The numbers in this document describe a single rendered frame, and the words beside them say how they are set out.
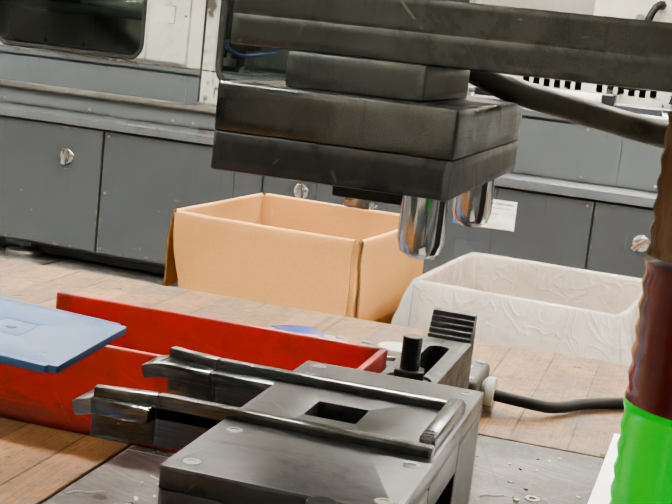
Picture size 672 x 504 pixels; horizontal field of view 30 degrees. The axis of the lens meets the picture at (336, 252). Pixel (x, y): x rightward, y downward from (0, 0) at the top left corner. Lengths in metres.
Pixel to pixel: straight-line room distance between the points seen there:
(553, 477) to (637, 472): 0.53
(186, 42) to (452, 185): 5.13
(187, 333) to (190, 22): 4.73
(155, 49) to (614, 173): 2.08
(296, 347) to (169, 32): 4.81
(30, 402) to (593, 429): 0.41
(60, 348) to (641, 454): 0.39
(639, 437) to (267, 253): 2.63
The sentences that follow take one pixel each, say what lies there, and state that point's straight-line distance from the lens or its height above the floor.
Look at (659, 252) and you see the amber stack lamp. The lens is 0.30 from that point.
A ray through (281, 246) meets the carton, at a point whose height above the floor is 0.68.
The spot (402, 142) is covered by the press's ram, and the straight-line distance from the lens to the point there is 0.49.
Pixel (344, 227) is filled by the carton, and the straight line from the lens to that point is 3.42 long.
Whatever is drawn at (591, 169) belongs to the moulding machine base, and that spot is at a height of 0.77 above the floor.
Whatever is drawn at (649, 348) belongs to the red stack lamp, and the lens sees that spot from 0.30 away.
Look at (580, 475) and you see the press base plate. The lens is 0.85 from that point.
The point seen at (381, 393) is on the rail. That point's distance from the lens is 0.64.
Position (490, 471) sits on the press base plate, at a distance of 0.83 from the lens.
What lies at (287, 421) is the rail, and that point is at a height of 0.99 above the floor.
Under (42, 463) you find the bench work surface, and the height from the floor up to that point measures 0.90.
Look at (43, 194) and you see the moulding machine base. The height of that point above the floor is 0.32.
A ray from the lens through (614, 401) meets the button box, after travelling 1.02.
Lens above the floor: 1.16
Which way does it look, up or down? 10 degrees down
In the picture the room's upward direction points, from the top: 6 degrees clockwise
